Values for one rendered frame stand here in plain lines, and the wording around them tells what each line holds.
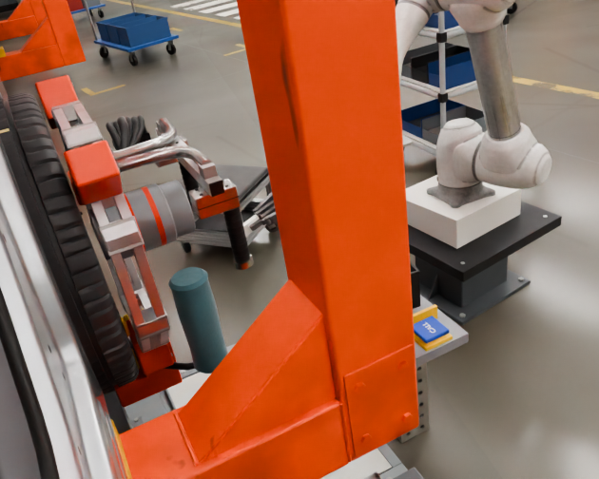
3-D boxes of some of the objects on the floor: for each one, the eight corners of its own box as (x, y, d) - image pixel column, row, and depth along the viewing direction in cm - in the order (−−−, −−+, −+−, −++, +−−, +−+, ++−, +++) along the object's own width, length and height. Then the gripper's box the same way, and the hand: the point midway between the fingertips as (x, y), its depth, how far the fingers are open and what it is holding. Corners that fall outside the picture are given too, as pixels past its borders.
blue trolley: (97, 58, 709) (70, -30, 660) (144, 44, 738) (121, -41, 688) (132, 68, 637) (104, -30, 588) (182, 53, 665) (160, -42, 616)
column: (383, 421, 186) (372, 315, 165) (410, 407, 189) (402, 301, 168) (401, 443, 178) (393, 334, 157) (429, 428, 181) (424, 319, 160)
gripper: (291, 165, 166) (221, 215, 161) (316, 180, 156) (242, 233, 151) (300, 186, 171) (233, 236, 165) (325, 201, 161) (255, 254, 155)
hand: (248, 226), depth 159 cm, fingers closed
